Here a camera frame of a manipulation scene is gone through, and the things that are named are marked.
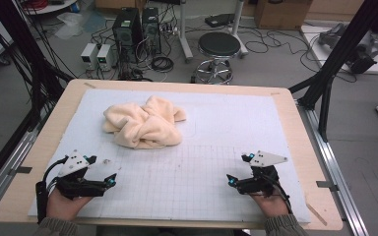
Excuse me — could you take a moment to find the long black floor cable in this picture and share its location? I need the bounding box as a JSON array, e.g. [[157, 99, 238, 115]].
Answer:
[[241, 27, 311, 75]]

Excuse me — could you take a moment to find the white gridded mat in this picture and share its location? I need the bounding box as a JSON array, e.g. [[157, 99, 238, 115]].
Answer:
[[28, 88, 311, 224]]

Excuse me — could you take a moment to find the aluminium rail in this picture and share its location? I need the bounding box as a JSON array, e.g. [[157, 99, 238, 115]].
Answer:
[[0, 130, 38, 224], [295, 99, 370, 236]]

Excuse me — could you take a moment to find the clear plastic bag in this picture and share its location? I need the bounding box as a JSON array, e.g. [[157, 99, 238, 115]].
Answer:
[[53, 12, 91, 41]]

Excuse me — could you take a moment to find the person's left hand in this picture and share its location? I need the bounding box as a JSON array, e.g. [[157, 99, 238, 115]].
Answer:
[[46, 189, 94, 221]]

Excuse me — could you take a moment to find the grey machine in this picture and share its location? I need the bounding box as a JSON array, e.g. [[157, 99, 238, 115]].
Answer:
[[317, 22, 378, 75]]

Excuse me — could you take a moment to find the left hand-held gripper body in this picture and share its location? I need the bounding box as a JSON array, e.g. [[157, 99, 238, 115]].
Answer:
[[55, 149, 109, 200]]

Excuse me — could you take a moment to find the black metal frame stand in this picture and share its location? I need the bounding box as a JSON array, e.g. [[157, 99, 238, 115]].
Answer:
[[287, 0, 378, 143]]

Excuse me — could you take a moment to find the coiled black cable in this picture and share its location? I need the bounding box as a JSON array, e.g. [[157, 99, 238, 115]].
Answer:
[[150, 55, 175, 74]]

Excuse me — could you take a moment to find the white board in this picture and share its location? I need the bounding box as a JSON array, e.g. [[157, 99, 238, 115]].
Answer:
[[299, 24, 378, 77]]

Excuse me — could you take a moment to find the thin wooden stick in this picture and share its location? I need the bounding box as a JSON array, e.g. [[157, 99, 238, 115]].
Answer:
[[305, 202, 329, 227]]

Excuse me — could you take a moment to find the cream fleece towel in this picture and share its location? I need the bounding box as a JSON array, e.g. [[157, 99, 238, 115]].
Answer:
[[102, 94, 187, 150]]

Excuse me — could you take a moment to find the person's right hand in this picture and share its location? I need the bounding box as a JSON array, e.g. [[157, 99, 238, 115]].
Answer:
[[249, 191, 292, 219]]

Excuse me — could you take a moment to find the black round stool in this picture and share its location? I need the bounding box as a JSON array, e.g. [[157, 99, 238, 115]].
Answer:
[[191, 30, 242, 86]]

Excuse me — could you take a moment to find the small black computer tower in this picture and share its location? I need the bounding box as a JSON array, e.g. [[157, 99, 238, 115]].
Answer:
[[141, 7, 162, 55]]

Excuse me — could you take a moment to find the large black computer tower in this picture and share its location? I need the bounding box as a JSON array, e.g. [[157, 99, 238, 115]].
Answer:
[[111, 7, 144, 64]]

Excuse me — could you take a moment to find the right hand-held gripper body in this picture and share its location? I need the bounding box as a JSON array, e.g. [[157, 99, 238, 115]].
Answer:
[[235, 149, 289, 199]]

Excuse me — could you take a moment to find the right hand-held gripper cable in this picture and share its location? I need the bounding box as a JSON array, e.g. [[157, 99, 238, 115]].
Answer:
[[268, 175, 293, 214]]

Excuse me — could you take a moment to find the black metal frame with cables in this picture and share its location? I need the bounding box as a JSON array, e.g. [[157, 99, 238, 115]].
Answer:
[[0, 0, 75, 133]]

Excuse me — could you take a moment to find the white table leg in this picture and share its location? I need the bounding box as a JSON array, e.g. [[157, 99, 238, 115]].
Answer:
[[230, 0, 249, 59], [178, 0, 195, 64]]

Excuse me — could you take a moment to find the flat black device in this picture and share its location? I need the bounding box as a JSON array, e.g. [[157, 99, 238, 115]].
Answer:
[[204, 13, 236, 29]]

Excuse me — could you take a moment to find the white power supply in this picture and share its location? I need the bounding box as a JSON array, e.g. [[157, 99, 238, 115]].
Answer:
[[80, 42, 99, 71], [95, 43, 118, 73]]

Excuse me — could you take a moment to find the white round table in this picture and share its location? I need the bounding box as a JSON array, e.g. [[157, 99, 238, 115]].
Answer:
[[22, 0, 79, 16]]

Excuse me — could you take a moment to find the cardboard box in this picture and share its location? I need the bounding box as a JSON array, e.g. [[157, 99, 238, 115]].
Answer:
[[253, 0, 314, 30]]

